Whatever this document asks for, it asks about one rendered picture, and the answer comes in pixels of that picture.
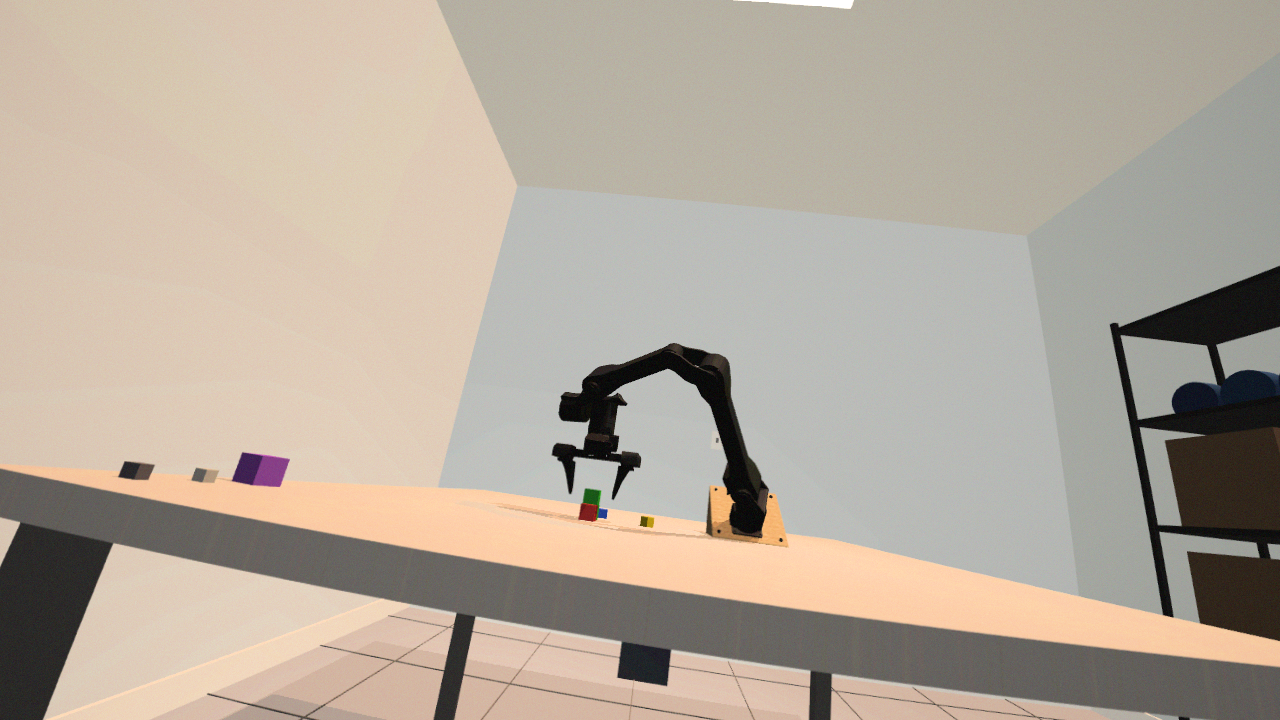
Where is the purple block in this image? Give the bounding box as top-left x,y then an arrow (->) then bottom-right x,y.
232,452 -> 291,487

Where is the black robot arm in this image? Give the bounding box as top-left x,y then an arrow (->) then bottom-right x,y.
558,343 -> 769,538

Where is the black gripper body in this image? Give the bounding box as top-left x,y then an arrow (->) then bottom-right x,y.
550,421 -> 641,468

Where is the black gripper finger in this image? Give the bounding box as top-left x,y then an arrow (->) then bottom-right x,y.
612,466 -> 634,498
557,457 -> 575,495

